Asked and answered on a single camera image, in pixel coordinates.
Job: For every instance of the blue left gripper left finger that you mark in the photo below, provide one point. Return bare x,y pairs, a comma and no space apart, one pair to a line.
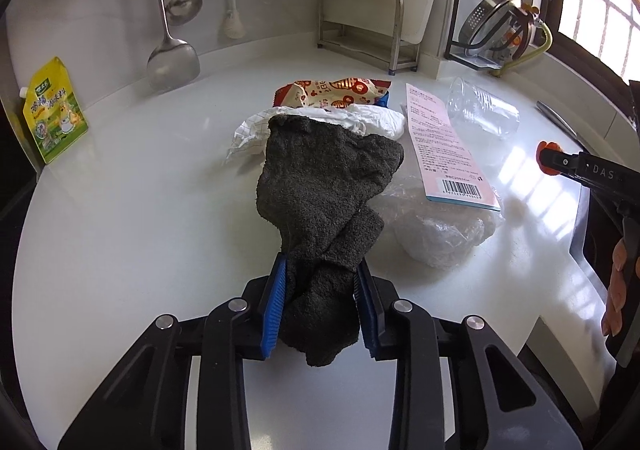
271,306

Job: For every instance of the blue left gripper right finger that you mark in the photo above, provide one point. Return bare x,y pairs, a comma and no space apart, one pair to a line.
366,309

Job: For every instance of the clear plastic bag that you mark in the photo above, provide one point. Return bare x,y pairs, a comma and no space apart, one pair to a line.
440,235

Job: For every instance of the pink paper receipt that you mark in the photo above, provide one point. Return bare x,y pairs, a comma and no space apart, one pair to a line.
447,168

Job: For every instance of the red patterned snack wrapper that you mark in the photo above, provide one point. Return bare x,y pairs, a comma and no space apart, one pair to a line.
339,94

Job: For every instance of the orange round fruit peel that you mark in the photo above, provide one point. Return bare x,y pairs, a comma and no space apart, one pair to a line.
542,158

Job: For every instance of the kitchen knife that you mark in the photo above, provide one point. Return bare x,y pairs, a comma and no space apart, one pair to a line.
563,125

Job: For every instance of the person's right hand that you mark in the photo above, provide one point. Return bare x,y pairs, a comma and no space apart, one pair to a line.
612,320

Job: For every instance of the steel colander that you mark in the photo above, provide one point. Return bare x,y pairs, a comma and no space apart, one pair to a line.
498,31

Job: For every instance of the black pot lid rack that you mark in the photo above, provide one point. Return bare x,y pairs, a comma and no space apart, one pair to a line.
495,9

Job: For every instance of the steel cutting board rack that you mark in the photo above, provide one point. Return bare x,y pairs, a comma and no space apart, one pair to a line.
388,52

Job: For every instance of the yellow green refill pouch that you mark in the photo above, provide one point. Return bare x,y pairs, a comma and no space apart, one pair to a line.
51,110

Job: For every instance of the blue white bottle brush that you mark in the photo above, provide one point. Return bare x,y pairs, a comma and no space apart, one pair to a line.
233,27

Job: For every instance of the steel ladle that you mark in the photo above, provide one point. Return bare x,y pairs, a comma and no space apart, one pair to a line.
180,12

